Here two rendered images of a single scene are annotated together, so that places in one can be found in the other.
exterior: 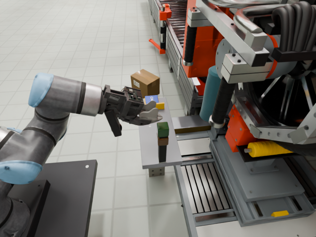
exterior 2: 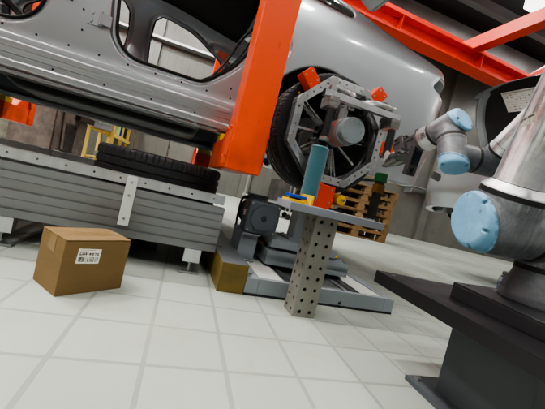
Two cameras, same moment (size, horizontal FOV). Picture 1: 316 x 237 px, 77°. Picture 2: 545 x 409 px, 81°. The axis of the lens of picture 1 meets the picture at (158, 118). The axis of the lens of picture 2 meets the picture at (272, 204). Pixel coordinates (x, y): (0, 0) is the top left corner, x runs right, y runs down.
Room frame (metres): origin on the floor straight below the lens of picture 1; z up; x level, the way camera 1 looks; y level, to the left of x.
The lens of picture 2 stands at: (1.15, 1.29, 0.47)
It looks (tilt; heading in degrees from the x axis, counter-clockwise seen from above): 2 degrees down; 259
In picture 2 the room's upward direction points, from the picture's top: 14 degrees clockwise
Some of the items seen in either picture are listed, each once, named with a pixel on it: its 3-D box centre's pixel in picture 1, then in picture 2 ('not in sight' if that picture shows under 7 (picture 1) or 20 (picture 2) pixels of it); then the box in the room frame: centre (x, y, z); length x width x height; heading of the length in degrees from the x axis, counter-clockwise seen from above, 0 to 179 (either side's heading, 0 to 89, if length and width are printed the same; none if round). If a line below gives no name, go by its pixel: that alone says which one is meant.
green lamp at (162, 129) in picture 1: (162, 129); (380, 178); (0.47, -0.02, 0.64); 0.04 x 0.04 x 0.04; 8
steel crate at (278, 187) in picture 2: not in sight; (286, 195); (-0.96, -8.19, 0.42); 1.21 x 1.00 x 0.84; 95
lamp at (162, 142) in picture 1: (162, 138); (378, 188); (0.47, -0.02, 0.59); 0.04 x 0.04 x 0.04; 8
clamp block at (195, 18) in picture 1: (201, 16); (329, 102); (0.74, -0.15, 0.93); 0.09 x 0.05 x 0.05; 98
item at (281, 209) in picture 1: (253, 173); (296, 255); (0.59, -0.55, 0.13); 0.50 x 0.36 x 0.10; 8
